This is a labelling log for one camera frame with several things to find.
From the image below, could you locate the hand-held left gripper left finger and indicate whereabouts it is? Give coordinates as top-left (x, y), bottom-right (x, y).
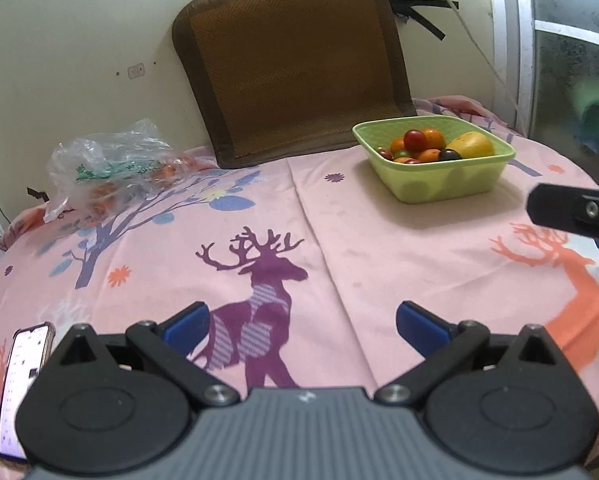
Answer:
top-left (54, 301), bottom-right (241, 409)

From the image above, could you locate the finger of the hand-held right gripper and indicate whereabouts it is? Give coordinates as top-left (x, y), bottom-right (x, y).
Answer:
top-left (526, 182), bottom-right (599, 257)

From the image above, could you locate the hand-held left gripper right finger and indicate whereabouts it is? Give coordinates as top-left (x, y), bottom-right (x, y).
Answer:
top-left (373, 300), bottom-right (563, 407)

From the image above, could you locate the light green plastic bowl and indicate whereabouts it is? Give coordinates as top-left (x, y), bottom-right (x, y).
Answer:
top-left (352, 116), bottom-right (517, 205)

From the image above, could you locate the pink printed blanket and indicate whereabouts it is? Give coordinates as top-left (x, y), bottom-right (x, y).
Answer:
top-left (0, 95), bottom-right (599, 480)

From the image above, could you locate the yellow mango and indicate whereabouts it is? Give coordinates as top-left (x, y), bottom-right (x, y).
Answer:
top-left (449, 131), bottom-right (495, 159)

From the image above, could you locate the frosted glass window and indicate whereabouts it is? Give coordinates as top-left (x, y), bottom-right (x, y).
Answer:
top-left (493, 0), bottom-right (599, 192)

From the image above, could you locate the smartphone with lit screen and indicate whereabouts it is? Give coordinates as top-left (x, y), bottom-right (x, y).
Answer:
top-left (0, 322), bottom-right (57, 461)

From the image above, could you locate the clear plastic bag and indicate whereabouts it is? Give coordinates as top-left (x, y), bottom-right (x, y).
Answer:
top-left (44, 118), bottom-right (200, 222)

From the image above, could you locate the brown woven seat cushion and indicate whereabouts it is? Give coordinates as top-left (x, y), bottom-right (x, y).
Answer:
top-left (172, 0), bottom-right (419, 170)

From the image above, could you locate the white charger cable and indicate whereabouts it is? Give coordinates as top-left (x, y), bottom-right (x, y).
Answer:
top-left (422, 0), bottom-right (529, 132)

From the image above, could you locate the black strap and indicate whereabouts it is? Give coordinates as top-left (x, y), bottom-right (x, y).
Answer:
top-left (385, 0), bottom-right (460, 42)

